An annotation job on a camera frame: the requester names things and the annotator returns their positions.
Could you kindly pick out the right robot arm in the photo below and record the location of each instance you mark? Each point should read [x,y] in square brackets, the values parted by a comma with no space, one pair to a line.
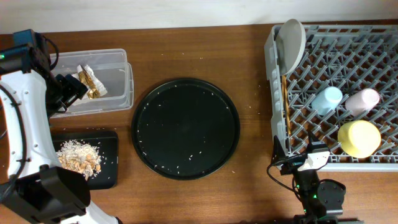
[322,200]

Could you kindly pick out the blue cup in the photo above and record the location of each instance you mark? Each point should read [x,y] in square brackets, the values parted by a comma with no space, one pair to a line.
[327,100]

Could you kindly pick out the yellow bowl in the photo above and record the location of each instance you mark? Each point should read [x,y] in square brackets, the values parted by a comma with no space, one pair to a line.
[359,138]

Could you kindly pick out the black rectangular tray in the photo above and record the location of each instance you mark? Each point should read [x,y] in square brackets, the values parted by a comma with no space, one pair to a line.
[107,147]

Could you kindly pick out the gold foil wrapper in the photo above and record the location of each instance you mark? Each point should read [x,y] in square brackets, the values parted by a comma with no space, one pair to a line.
[86,79]

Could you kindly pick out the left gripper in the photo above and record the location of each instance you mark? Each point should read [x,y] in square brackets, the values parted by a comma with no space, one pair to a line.
[75,88]

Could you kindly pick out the peanut shells and rice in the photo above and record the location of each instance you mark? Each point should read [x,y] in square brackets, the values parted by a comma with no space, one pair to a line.
[80,157]

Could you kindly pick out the white napkin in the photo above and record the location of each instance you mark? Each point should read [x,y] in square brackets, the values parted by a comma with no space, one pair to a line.
[100,86]

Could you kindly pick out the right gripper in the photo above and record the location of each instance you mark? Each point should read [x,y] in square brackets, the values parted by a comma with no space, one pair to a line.
[292,163]

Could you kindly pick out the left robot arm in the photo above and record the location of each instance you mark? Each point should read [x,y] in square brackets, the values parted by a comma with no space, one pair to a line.
[39,189]

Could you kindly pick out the clear plastic bin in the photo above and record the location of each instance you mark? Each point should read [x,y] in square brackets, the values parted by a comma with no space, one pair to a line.
[111,68]

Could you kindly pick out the pink cup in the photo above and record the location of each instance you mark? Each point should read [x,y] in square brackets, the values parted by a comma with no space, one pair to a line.
[363,100]

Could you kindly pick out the grey plate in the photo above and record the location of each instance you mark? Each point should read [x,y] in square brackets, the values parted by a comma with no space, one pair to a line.
[290,41]

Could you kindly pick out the round black tray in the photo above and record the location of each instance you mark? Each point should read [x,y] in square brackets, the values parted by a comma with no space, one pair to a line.
[185,129]

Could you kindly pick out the grey dishwasher rack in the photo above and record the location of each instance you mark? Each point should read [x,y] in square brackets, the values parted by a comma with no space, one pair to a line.
[351,58]

